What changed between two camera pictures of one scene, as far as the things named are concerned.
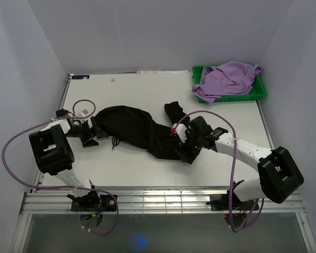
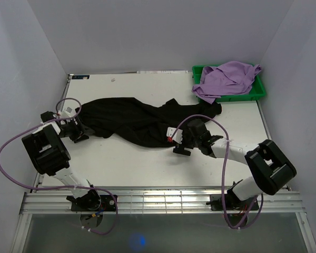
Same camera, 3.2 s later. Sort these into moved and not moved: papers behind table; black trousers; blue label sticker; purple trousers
Moved: black trousers
Not moved: blue label sticker; papers behind table; purple trousers
